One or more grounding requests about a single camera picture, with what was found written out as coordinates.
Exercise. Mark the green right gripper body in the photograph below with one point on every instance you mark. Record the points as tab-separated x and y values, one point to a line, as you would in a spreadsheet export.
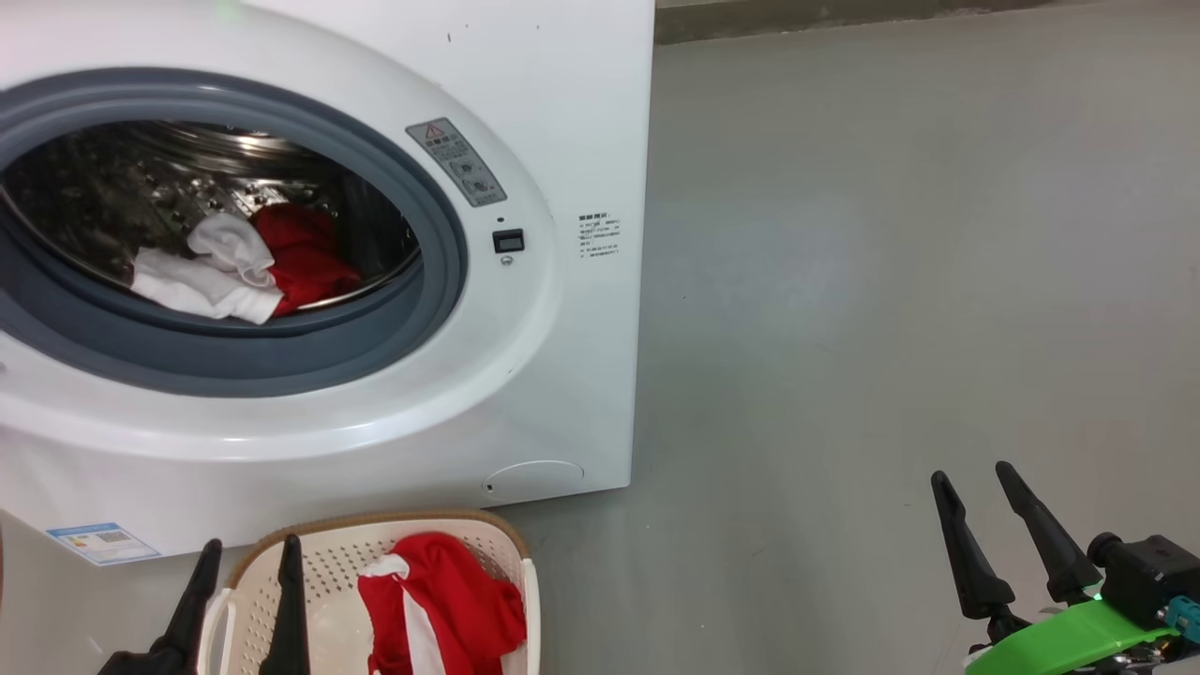
1059	642

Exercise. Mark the round white filter cover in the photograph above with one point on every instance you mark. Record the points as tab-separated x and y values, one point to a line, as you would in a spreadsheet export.
534	478

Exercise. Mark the teal right camera connector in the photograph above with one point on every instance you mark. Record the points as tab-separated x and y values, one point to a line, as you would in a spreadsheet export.
1186	619

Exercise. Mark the white front-load washing machine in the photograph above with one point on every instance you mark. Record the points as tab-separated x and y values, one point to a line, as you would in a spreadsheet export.
562	356

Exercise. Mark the stainless steel washer drum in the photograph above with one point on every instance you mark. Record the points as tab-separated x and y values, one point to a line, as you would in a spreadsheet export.
112	187

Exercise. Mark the grey warning sticker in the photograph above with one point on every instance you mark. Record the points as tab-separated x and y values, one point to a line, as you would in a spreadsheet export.
457	161

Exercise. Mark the blue energy label sticker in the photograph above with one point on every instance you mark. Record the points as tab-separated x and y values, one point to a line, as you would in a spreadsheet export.
103	542

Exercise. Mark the grey rubber door gasket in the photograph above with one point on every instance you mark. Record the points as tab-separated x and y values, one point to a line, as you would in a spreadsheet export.
309	347

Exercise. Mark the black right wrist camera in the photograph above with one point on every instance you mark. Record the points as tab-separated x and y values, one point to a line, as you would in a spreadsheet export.
1148	572

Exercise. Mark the red white striped garment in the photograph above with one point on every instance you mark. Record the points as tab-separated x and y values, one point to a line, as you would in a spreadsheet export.
450	600

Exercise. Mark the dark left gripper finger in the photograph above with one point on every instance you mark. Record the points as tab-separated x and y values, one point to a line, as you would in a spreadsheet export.
187	609
287	609

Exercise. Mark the cream perforated laundry basket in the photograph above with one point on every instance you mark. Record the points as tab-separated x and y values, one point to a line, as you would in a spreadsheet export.
319	562

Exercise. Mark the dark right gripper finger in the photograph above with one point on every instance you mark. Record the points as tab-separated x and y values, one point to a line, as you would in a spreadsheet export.
1045	539
970	562

